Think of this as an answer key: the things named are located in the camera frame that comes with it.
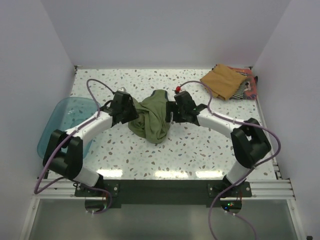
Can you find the olive green tank top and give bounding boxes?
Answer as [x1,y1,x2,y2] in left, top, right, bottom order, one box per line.
[128,89,170,144]

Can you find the tan ribbed tank top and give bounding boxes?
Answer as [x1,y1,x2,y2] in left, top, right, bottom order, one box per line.
[200,64,247,101]

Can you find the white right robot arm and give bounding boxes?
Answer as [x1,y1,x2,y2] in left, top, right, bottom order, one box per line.
[165,91,272,197]

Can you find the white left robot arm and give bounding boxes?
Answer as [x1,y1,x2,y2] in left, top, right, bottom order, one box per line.
[42,87,138,196]

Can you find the striped folded tank top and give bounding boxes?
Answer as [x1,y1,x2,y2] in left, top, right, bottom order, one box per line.
[231,81,251,100]

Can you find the red patterned folded tank top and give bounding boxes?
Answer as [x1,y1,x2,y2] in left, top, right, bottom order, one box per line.
[228,66,257,100]

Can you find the translucent blue plastic bin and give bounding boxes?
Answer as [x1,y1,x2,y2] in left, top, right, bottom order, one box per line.
[37,97,101,158]

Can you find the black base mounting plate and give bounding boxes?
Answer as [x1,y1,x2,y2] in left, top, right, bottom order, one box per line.
[74,178,252,210]

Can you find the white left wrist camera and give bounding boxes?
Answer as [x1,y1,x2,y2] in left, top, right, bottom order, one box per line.
[118,87,127,93]

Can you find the aluminium frame rail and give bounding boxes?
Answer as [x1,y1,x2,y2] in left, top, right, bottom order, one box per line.
[32,180,296,200]

